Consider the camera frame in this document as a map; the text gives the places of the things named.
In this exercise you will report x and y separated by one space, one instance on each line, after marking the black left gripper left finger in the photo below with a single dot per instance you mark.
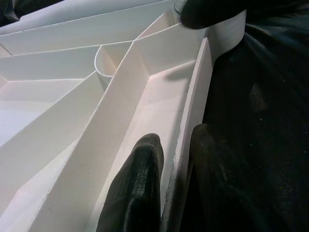
135 188

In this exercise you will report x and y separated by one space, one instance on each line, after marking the black plastic cover sheet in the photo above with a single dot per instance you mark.
265 96

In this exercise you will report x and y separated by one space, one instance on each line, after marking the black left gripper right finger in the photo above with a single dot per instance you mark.
229 188

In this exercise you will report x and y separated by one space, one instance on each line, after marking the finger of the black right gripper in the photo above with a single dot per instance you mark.
207 12

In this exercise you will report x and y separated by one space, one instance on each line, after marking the white plastic children table top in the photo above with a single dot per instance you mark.
72 96

